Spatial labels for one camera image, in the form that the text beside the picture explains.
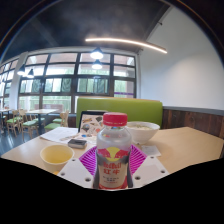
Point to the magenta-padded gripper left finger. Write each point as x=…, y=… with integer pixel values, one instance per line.
x=73, y=173

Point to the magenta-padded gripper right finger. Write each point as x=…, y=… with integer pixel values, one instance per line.
x=150, y=171

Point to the red-capped clear drink bottle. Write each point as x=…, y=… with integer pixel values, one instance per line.
x=112, y=160

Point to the small dark flat box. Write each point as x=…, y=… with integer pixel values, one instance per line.
x=77, y=143

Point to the white ceramic bowl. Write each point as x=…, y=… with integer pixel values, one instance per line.
x=146, y=133

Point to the white printed paper sheets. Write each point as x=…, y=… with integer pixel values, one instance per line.
x=58, y=134

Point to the black-framed tablet with stickers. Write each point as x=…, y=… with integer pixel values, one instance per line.
x=90, y=123

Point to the green upholstered bench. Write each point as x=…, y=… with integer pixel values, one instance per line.
x=143, y=108

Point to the group of green-seated wooden chairs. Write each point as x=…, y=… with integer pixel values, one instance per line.
x=30, y=123

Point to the group of black pendant lamps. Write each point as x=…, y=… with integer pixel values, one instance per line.
x=96, y=54

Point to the long curved ceiling light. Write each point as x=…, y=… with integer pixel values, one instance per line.
x=126, y=41

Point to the square wooden pedestal table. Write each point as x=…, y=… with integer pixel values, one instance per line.
x=41, y=111
x=4, y=110

